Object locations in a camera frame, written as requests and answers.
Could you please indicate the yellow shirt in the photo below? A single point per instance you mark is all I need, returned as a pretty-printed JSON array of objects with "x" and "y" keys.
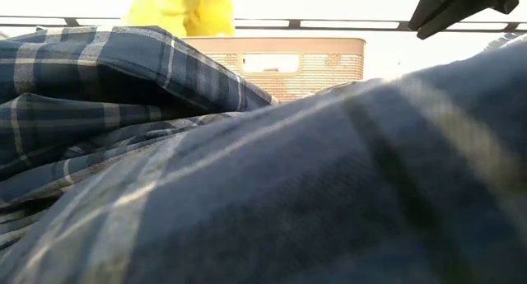
[{"x": 181, "y": 10}]

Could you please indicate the blue plaid shirt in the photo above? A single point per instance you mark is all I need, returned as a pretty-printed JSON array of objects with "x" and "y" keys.
[{"x": 288, "y": 193}]

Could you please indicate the white plastic laundry basket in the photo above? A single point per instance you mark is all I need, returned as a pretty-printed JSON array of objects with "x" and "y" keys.
[{"x": 329, "y": 78}]

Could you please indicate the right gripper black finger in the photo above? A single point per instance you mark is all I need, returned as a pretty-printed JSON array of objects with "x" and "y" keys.
[
  {"x": 465, "y": 0},
  {"x": 453, "y": 24}
]

